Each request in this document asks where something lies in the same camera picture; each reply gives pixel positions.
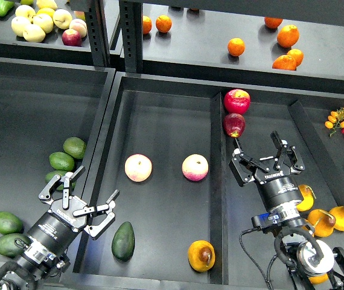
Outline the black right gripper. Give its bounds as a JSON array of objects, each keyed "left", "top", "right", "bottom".
[{"left": 229, "top": 130, "right": 305, "bottom": 213}]

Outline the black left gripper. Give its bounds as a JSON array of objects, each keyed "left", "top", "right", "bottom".
[{"left": 27, "top": 166, "right": 119, "bottom": 253}]

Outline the dark green avocado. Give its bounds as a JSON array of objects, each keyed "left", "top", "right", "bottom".
[{"left": 111, "top": 221, "right": 135, "bottom": 262}]

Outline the yellow pear brown spot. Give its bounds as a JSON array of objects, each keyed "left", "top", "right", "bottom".
[{"left": 187, "top": 240, "right": 215, "bottom": 272}]

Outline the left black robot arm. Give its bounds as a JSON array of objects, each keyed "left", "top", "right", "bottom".
[{"left": 0, "top": 166, "right": 119, "bottom": 289}]

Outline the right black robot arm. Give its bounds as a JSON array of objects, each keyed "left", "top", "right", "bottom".
[{"left": 229, "top": 132, "right": 344, "bottom": 289}]

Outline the yellow pear under arm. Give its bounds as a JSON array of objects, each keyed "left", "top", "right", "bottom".
[{"left": 308, "top": 273, "right": 329, "bottom": 285}]

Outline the yellow pear upper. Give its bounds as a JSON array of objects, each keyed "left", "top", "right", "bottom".
[{"left": 296, "top": 184, "right": 315, "bottom": 212}]

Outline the green avocado middle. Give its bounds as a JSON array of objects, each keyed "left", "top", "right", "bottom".
[{"left": 49, "top": 152, "right": 75, "bottom": 172}]

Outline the green avocado bottom left upper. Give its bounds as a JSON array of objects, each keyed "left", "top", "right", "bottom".
[{"left": 0, "top": 211, "right": 24, "bottom": 235}]

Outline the green avocado top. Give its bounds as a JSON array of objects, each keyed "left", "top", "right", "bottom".
[{"left": 63, "top": 137, "right": 87, "bottom": 160}]

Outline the green avocado bottom left lower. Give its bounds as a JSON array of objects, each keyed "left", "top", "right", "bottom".
[{"left": 0, "top": 233, "right": 31, "bottom": 258}]

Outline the yellow pear middle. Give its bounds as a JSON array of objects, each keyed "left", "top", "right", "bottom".
[{"left": 307, "top": 209, "right": 336, "bottom": 237}]

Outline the pale yellow pear front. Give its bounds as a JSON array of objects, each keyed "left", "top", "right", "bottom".
[{"left": 22, "top": 24, "right": 46, "bottom": 43}]

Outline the pale yellow pear centre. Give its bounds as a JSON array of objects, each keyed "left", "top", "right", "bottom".
[{"left": 33, "top": 13, "right": 54, "bottom": 34}]

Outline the pale yellow pear right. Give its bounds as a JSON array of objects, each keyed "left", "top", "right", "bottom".
[{"left": 53, "top": 9, "right": 73, "bottom": 30}]

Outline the pale yellow pear left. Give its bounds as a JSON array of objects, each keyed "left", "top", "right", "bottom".
[{"left": 11, "top": 16, "right": 31, "bottom": 37}]

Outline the dark red apple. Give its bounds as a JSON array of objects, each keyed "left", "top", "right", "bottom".
[{"left": 223, "top": 113, "right": 246, "bottom": 138}]

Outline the bright red apple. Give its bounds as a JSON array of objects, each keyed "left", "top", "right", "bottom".
[{"left": 224, "top": 89, "right": 250, "bottom": 115}]

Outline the pale pink apple right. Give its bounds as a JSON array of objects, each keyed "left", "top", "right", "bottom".
[{"left": 182, "top": 154, "right": 209, "bottom": 181}]

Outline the pale pink apple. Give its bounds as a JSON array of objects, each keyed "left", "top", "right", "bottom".
[
  {"left": 182, "top": 154, "right": 209, "bottom": 181},
  {"left": 124, "top": 154, "right": 152, "bottom": 182}
]

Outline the pale pink apple left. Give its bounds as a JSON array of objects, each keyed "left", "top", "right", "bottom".
[{"left": 124, "top": 154, "right": 152, "bottom": 182}]

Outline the orange right front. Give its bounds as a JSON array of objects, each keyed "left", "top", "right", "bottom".
[{"left": 272, "top": 54, "right": 297, "bottom": 71}]

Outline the black centre tray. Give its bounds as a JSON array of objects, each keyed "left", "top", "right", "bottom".
[{"left": 61, "top": 72, "right": 344, "bottom": 289}]

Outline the black tray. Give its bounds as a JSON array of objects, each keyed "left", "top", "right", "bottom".
[
  {"left": 61, "top": 72, "right": 344, "bottom": 289},
  {"left": 0, "top": 57, "right": 115, "bottom": 266}
]

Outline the orange right small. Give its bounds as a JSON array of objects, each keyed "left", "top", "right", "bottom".
[{"left": 287, "top": 48, "right": 304, "bottom": 66}]

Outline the black left tray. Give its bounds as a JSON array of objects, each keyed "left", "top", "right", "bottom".
[{"left": 0, "top": 57, "right": 115, "bottom": 266}]

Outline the orange on shelf centre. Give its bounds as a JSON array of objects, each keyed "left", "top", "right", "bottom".
[{"left": 228, "top": 37, "right": 245, "bottom": 57}]

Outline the large orange right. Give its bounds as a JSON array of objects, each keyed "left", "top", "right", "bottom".
[{"left": 277, "top": 25, "right": 299, "bottom": 48}]

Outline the orange shelf top right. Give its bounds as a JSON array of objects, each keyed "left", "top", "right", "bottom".
[{"left": 264, "top": 17, "right": 283, "bottom": 29}]

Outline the red apple on shelf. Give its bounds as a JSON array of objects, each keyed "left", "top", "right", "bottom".
[{"left": 62, "top": 28, "right": 82, "bottom": 47}]

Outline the peach on shelf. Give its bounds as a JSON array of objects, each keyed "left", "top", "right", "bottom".
[{"left": 69, "top": 18, "right": 88, "bottom": 38}]

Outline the yellow lemon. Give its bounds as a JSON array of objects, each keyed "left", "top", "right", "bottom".
[{"left": 36, "top": 7, "right": 55, "bottom": 18}]

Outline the black shelf post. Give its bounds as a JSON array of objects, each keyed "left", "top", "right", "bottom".
[{"left": 119, "top": 1, "right": 143, "bottom": 73}]

